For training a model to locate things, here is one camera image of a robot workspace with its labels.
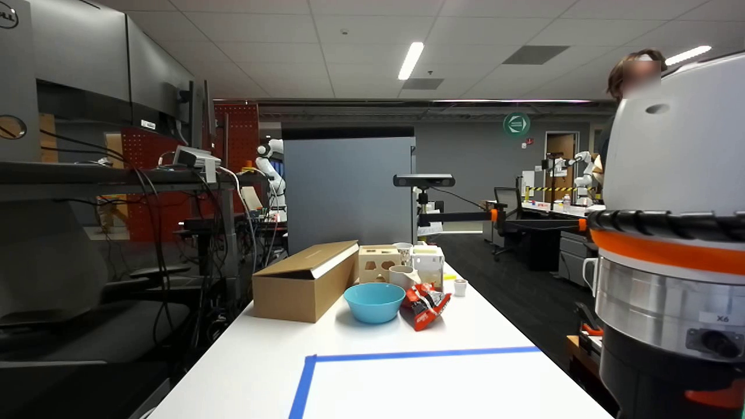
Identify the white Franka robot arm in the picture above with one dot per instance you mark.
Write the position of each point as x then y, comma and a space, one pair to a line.
676, 233

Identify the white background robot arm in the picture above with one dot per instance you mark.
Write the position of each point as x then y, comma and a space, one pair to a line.
273, 177

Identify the grey partition panel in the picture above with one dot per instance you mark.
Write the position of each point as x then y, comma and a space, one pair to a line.
350, 190

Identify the wooden shape sorter box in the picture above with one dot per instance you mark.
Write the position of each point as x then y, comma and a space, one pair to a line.
379, 263

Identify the light blue bowl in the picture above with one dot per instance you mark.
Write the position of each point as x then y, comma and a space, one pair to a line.
373, 303

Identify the brown cardboard box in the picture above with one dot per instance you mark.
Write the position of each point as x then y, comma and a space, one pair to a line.
299, 286

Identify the red snack package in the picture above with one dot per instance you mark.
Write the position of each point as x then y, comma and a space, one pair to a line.
422, 306

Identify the small white cup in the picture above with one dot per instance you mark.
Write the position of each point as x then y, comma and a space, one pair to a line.
458, 286

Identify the long ceiling light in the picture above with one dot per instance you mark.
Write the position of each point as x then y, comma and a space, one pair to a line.
686, 55
409, 61

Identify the red cabinet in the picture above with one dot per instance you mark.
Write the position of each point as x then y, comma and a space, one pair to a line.
235, 135

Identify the white device on rack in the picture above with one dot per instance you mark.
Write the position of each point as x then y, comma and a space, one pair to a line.
197, 162

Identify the cluttered background desk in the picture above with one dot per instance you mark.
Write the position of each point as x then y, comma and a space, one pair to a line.
555, 194

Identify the blue tape strip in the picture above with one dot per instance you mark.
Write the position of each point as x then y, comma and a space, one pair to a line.
303, 386

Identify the grey ceiling vent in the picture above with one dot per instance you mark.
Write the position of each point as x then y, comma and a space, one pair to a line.
536, 55

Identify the person head brown hair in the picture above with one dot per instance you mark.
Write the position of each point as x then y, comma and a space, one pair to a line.
629, 70

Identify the grey metal equipment rack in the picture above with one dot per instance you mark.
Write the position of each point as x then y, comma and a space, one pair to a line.
76, 93

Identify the black white camera stand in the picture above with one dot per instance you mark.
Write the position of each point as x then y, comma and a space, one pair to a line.
427, 212

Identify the black stereo camera bar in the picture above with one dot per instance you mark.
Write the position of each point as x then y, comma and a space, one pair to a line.
422, 180

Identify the green round wall sign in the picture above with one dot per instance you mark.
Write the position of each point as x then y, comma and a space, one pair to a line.
518, 123

